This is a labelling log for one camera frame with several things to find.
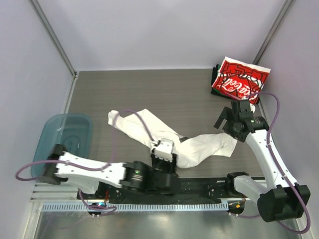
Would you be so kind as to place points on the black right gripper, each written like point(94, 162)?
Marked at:
point(226, 114)

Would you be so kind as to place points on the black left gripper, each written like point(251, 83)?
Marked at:
point(171, 165)

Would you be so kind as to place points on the white t-shirt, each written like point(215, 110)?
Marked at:
point(191, 151)

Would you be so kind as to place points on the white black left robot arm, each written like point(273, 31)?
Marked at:
point(87, 175)

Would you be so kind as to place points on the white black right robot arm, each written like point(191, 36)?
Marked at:
point(282, 197)

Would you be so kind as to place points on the dark folded t-shirt stack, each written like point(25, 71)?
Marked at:
point(214, 79)

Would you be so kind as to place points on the blue transparent plastic bin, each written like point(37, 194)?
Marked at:
point(74, 131)

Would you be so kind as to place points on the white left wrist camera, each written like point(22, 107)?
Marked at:
point(163, 150)

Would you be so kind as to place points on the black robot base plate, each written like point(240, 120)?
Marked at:
point(193, 191)

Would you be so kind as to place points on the right aluminium frame post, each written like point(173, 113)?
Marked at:
point(281, 16)

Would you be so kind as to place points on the aluminium frame post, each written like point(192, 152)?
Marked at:
point(281, 16)
point(52, 35)

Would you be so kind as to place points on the white slotted cable duct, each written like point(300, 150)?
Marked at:
point(80, 207)

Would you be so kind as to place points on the aluminium rail extrusion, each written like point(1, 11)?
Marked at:
point(53, 193)

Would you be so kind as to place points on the left aluminium frame post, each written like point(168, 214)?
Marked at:
point(52, 35)

